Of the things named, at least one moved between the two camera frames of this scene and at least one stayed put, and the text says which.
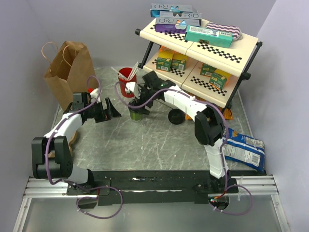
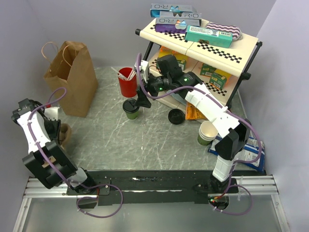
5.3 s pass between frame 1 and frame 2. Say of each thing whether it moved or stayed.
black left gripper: moved
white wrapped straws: stayed
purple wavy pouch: stayed
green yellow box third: stayed
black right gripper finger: moved
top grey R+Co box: stayed
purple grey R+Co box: stayed
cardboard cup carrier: moved
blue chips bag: stayed
